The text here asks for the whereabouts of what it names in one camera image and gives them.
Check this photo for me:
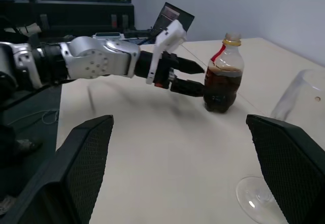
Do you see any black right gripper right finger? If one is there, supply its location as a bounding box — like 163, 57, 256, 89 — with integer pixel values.
246, 114, 325, 224

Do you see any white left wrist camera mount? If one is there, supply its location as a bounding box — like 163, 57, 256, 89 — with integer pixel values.
145, 19, 187, 85

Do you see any plastic cola bottle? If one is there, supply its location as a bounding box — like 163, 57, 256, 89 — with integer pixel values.
203, 32, 245, 113

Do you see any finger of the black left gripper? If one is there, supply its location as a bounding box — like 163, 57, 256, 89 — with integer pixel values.
175, 55, 205, 75
170, 77, 205, 98

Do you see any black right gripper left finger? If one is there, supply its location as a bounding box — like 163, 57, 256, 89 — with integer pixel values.
0, 114, 114, 224

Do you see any black open laptop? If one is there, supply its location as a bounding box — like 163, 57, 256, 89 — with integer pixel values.
124, 2, 196, 44

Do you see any clear wine glass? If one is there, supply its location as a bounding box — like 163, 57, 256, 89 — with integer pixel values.
235, 69, 325, 224

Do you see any thin light floor cable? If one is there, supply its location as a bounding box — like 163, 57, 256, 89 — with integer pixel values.
7, 109, 60, 128

